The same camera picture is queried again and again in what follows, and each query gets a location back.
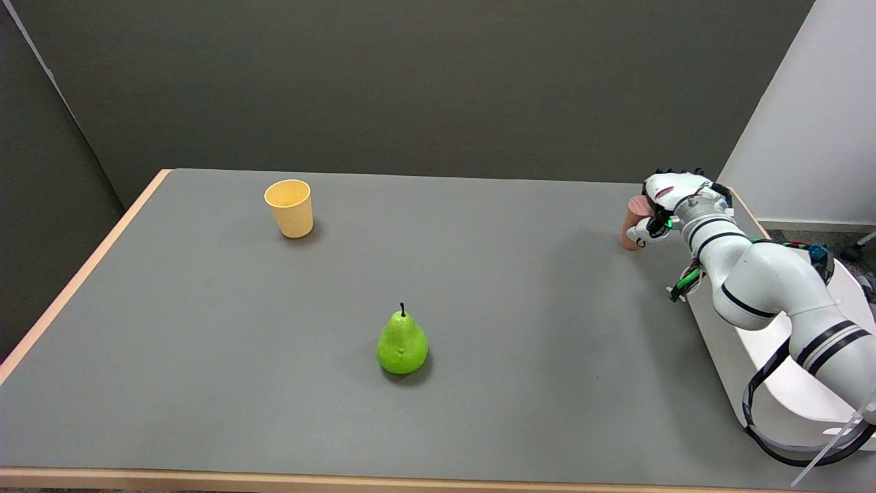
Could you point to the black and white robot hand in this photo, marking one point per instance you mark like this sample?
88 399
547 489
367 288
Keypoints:
671 198

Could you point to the pink wooden cylinder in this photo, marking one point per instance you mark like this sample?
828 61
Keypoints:
634 222

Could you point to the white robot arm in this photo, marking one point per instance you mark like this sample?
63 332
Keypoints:
773 287

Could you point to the white plastic bin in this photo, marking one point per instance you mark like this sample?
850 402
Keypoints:
787 383

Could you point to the green pear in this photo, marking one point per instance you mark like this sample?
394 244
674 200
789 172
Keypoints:
402 344

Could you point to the yellow plastic cup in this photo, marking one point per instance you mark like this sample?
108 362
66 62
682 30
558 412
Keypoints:
290 207

